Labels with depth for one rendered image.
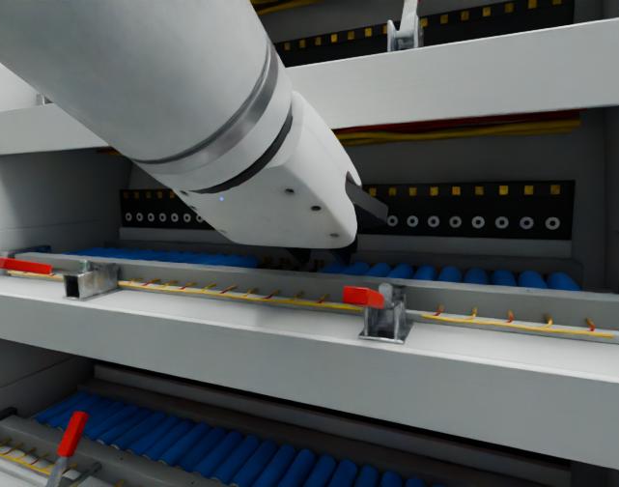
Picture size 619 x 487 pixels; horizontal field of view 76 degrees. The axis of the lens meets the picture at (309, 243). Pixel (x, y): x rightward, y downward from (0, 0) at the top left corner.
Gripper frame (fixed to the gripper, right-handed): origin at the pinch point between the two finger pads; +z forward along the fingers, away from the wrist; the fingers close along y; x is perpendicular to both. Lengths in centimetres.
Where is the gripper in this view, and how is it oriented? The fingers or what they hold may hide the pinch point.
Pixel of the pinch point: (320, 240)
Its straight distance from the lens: 33.4
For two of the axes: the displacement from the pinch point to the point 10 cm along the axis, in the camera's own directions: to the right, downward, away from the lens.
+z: 3.5, 3.7, 8.6
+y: 9.2, 0.4, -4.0
